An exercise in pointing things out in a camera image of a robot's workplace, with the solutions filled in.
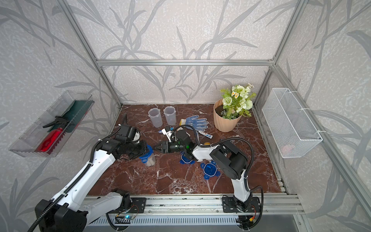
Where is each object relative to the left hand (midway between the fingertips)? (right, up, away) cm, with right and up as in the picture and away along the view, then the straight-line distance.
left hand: (150, 149), depth 78 cm
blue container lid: (+18, -9, +11) cm, 23 cm away
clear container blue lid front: (-1, -6, +2) cm, 6 cm away
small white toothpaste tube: (+32, +5, +23) cm, 40 cm away
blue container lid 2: (+34, -14, +9) cm, 38 cm away
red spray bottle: (-35, +9, -19) cm, 40 cm away
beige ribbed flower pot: (+43, +13, +17) cm, 48 cm away
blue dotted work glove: (+27, +12, +30) cm, 43 cm away
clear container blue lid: (-3, +19, +20) cm, 28 cm away
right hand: (+2, 0, +1) cm, 2 cm away
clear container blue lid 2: (+7, +19, +22) cm, 29 cm away
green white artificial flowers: (+50, +29, +8) cm, 58 cm away
